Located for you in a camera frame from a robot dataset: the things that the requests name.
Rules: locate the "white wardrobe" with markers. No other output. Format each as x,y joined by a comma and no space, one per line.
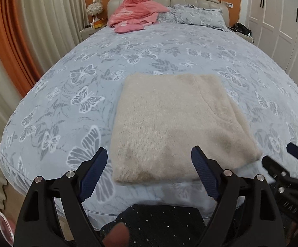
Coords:
280,23

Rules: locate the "pink clothes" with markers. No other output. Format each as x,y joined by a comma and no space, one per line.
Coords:
133,12

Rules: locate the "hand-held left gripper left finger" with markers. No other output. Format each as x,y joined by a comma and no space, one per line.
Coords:
94,176

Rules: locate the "bed with butterfly sheet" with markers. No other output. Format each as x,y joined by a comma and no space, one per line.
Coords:
87,69

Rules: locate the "person's dark dotted clothing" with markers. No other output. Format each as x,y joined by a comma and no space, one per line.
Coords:
159,223

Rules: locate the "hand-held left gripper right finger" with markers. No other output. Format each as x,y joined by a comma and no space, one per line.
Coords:
205,176

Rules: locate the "dark items on nightstand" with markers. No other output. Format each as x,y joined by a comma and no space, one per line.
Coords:
242,28

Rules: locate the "cream knit sweater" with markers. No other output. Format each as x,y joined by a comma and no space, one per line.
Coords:
174,126

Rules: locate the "white feather lamp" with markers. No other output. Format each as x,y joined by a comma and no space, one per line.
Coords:
95,8

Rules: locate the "person's left hand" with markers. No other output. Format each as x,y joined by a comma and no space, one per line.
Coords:
118,235

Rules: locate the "yellow box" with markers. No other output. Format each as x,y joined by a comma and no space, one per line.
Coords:
99,25

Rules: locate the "red and white round object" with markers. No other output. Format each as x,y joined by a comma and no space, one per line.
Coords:
6,227

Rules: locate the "butterfly print pillow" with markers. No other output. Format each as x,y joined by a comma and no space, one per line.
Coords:
197,15

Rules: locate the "beige nightstand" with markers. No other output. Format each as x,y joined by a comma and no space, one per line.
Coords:
244,37
89,33

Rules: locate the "orange curtain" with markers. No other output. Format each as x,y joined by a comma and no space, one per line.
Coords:
15,38

